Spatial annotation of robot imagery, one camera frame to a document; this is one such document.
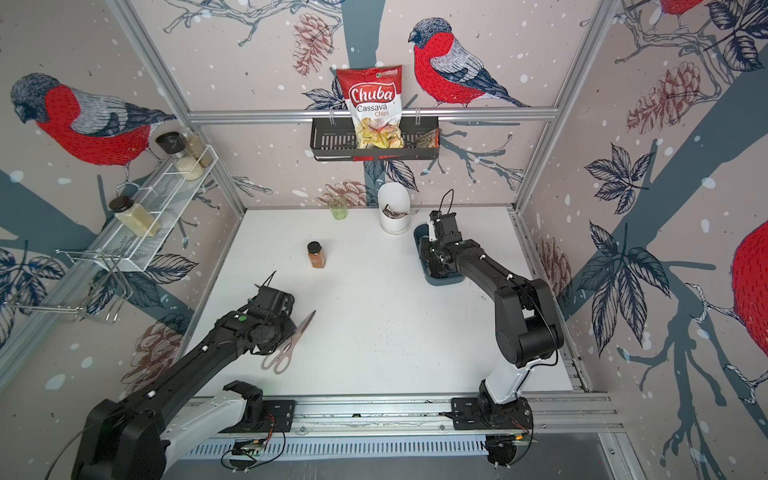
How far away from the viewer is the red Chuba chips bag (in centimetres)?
81

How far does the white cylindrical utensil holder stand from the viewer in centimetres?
108

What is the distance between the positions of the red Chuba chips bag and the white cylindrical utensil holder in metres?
0.21
